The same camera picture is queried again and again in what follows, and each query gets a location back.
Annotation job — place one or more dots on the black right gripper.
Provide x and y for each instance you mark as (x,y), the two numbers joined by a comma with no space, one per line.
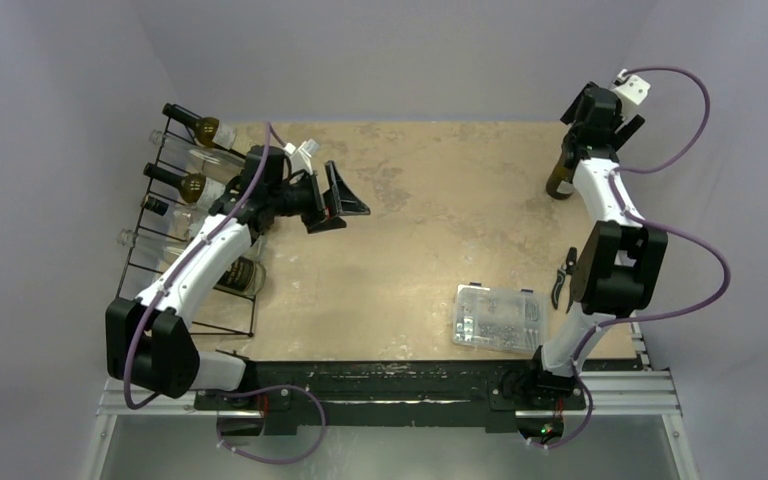
(574,134)

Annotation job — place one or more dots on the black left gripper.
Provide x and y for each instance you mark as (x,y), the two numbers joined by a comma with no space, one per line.
(316,220)

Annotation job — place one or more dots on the tall clear glass bottle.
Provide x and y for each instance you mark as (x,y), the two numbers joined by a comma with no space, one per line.
(244,278)

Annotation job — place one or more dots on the clear glass black-label bottle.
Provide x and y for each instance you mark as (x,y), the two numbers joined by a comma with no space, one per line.
(215,163)

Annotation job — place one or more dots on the dark open-neck wine bottle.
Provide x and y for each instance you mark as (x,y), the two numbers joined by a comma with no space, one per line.
(195,189)

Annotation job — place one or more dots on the dark green labelled wine bottle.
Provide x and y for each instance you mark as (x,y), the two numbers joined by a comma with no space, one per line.
(207,131)

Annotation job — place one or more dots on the clear square bottle gold cap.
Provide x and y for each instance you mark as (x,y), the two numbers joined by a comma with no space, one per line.
(191,218)

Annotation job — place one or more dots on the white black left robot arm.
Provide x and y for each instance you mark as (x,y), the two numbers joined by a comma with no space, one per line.
(148,339)

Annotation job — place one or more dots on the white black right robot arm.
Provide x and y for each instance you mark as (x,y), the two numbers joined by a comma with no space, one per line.
(617,269)

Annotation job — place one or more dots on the clear plastic screw box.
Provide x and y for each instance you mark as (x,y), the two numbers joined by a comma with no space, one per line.
(499,319)

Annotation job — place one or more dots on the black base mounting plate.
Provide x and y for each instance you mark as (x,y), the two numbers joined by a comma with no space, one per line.
(499,396)

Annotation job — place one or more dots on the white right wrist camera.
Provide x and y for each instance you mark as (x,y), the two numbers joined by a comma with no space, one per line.
(630,88)

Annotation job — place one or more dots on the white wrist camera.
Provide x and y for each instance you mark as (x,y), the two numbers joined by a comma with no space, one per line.
(630,88)
(300,156)

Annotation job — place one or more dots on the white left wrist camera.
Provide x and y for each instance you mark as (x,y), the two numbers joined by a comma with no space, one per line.
(300,156)

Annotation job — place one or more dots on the black handled pliers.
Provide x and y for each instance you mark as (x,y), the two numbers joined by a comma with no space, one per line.
(563,273)

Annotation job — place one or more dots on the black wire wine rack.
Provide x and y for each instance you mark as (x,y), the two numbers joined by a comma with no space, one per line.
(154,292)

